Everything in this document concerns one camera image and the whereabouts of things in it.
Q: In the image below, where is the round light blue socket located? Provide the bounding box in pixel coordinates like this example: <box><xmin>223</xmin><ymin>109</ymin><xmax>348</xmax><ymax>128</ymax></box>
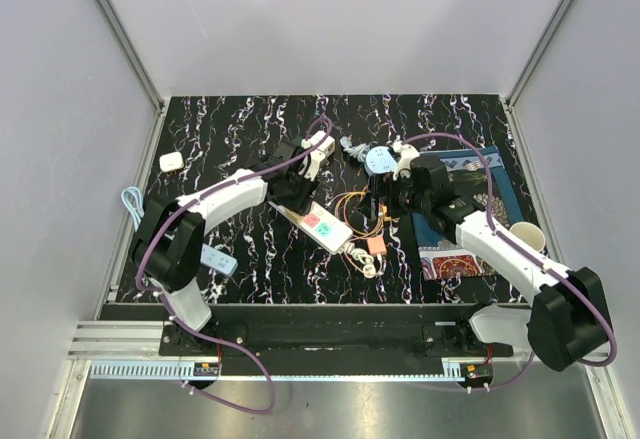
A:
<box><xmin>364</xmin><ymin>146</ymin><xmax>397</xmax><ymax>176</ymax></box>

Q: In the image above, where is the aluminium frame post right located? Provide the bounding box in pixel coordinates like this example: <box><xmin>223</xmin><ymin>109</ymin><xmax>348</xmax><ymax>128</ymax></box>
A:
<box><xmin>505</xmin><ymin>0</ymin><xmax>578</xmax><ymax>108</ymax></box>

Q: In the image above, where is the blue patterned placemat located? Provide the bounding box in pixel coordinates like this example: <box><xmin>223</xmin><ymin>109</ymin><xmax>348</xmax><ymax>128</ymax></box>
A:
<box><xmin>412</xmin><ymin>146</ymin><xmax>523</xmax><ymax>280</ymax></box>

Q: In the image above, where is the pink charging cable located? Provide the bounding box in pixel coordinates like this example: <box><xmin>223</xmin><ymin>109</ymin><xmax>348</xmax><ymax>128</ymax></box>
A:
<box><xmin>344</xmin><ymin>193</ymin><xmax>389</xmax><ymax>275</ymax></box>

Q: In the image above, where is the aluminium frame post left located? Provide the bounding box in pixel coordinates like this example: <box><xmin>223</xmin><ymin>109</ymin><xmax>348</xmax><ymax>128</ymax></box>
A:
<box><xmin>94</xmin><ymin>0</ymin><xmax>164</xmax><ymax>112</ymax></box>

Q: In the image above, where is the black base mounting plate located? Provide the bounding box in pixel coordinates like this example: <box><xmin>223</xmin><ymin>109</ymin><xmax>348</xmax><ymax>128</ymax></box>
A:
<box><xmin>97</xmin><ymin>303</ymin><xmax>516</xmax><ymax>360</ymax></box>

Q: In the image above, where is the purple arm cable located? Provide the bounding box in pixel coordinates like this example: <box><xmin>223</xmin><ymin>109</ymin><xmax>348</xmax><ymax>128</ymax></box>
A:
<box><xmin>134</xmin><ymin>116</ymin><xmax>335</xmax><ymax>415</ymax></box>
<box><xmin>399</xmin><ymin>132</ymin><xmax>617</xmax><ymax>391</ymax></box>

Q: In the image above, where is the aluminium frame post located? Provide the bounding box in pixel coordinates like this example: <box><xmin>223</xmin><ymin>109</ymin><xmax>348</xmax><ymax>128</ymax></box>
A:
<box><xmin>94</xmin><ymin>0</ymin><xmax>164</xmax><ymax>112</ymax></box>
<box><xmin>505</xmin><ymin>0</ymin><xmax>578</xmax><ymax>108</ymax></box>

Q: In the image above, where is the white power strip cord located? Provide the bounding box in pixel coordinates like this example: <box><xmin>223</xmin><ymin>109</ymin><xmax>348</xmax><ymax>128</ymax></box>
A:
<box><xmin>344</xmin><ymin>241</ymin><xmax>379</xmax><ymax>279</ymax></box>

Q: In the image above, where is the light blue power strip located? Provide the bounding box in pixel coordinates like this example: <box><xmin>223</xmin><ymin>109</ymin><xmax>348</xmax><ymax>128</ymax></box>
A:
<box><xmin>200</xmin><ymin>244</ymin><xmax>238</xmax><ymax>277</ymax></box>

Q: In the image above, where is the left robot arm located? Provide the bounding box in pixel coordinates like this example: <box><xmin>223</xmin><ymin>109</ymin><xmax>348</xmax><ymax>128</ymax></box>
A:
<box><xmin>129</xmin><ymin>140</ymin><xmax>326</xmax><ymax>355</ymax></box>

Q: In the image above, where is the yellow charging cable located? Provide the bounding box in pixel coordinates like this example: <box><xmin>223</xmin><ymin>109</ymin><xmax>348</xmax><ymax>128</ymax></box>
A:
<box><xmin>333</xmin><ymin>188</ymin><xmax>386</xmax><ymax>238</ymax></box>

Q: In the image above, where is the light blue coiled cord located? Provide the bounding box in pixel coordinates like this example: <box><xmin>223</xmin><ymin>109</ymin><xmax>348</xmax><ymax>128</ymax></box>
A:
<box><xmin>338</xmin><ymin>135</ymin><xmax>371</xmax><ymax>161</ymax></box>

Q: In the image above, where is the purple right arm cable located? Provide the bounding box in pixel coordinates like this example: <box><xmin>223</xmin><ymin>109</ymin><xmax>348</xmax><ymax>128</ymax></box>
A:
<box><xmin>399</xmin><ymin>132</ymin><xmax>617</xmax><ymax>391</ymax></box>

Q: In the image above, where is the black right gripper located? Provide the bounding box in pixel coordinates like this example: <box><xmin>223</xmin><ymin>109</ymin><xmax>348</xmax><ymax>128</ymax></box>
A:
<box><xmin>355</xmin><ymin>170</ymin><xmax>431</xmax><ymax>221</ymax></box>

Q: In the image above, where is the white wall charger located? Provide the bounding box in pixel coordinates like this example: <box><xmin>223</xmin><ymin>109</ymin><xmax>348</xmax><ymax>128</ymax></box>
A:
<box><xmin>158</xmin><ymin>151</ymin><xmax>184</xmax><ymax>174</ymax></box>

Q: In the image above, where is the white paper cup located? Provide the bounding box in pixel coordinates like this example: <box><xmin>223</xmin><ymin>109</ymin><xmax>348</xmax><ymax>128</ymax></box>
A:
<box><xmin>510</xmin><ymin>221</ymin><xmax>546</xmax><ymax>252</ymax></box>

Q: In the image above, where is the pink USB charger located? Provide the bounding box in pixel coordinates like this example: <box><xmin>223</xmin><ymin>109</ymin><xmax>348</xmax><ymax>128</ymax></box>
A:
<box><xmin>366</xmin><ymin>235</ymin><xmax>387</xmax><ymax>256</ymax></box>

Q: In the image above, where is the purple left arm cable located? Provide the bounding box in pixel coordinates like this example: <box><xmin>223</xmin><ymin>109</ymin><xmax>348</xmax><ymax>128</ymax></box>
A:
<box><xmin>134</xmin><ymin>116</ymin><xmax>335</xmax><ymax>415</ymax></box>

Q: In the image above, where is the white cube socket adapter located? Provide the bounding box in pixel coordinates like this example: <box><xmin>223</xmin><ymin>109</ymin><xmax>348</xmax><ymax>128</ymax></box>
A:
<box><xmin>317</xmin><ymin>137</ymin><xmax>335</xmax><ymax>157</ymax></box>

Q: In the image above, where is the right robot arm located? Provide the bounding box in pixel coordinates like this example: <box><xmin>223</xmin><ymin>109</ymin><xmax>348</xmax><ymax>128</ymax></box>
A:
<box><xmin>369</xmin><ymin>150</ymin><xmax>617</xmax><ymax>372</ymax></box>

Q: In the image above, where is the light blue cable loop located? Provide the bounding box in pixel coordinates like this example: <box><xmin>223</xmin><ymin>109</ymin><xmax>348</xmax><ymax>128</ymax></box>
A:
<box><xmin>120</xmin><ymin>185</ymin><xmax>146</xmax><ymax>228</ymax></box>

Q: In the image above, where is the white multicolour power strip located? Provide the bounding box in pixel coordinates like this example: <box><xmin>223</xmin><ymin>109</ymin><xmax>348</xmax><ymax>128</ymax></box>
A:
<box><xmin>270</xmin><ymin>202</ymin><xmax>353</xmax><ymax>255</ymax></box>

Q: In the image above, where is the dark floral square plate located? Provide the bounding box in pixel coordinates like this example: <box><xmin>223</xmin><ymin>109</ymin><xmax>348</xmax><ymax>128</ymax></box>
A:
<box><xmin>449</xmin><ymin>169</ymin><xmax>510</xmax><ymax>227</ymax></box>

